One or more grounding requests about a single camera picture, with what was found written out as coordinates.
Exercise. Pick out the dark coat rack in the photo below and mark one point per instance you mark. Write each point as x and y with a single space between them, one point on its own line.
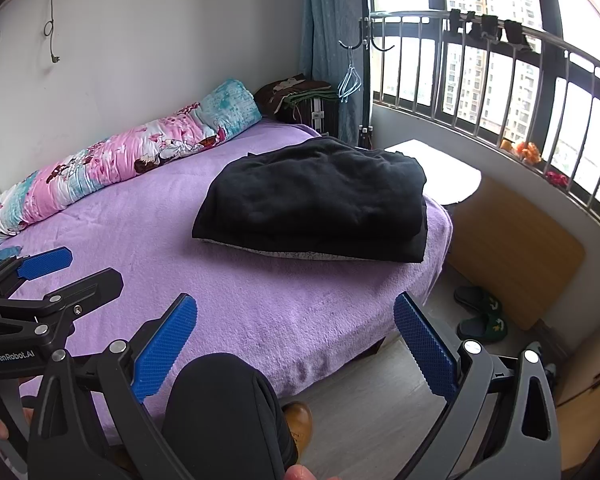
365 85

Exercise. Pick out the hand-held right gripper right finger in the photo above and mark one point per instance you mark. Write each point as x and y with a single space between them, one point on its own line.
425 345

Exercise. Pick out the metal window railing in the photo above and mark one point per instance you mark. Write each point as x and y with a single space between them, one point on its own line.
415 13

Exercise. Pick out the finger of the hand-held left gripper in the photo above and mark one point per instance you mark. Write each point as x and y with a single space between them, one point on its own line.
45 262
90 285

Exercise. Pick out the black clothes clip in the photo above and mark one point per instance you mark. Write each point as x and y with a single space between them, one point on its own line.
490 29
514 35
455 18
475 25

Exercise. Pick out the grey folded garment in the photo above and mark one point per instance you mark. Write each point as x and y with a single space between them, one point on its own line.
290 255

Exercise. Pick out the black fleece jacket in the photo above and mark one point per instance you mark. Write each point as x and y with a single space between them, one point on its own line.
320 190

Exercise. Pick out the person's right hand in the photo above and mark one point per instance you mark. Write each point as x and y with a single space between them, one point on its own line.
305 472

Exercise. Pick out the green folded cloth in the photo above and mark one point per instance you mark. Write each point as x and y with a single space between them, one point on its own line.
315 95

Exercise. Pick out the purple bed blanket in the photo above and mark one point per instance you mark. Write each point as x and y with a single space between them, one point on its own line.
155 240

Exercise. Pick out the brown printed cloth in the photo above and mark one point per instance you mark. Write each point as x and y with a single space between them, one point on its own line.
275 95

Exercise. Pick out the rolled pink floral quilt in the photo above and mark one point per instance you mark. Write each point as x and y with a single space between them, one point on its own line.
130 155

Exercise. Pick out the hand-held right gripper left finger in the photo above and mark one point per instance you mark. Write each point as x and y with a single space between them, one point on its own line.
165 345

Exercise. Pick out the person's black pants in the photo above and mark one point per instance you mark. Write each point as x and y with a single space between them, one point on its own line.
215 410

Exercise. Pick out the light wooden cabinet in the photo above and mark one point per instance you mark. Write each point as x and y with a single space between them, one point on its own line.
590 410

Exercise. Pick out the dark suitcase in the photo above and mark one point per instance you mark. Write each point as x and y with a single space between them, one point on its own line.
325 120

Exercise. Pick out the brown leather shoe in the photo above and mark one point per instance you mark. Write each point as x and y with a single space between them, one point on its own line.
297 422

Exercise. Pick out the dark green slipper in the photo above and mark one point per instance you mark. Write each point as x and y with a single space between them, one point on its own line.
482 328
475 298

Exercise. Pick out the metal clothes hanger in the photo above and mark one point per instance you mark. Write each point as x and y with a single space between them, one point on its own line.
350 80

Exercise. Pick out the wooden board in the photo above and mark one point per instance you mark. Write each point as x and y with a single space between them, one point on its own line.
520 255

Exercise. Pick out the blue curtain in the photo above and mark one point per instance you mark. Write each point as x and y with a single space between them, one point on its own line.
325 25

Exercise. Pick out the black smooth garment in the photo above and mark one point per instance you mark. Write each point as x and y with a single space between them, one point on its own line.
390 251

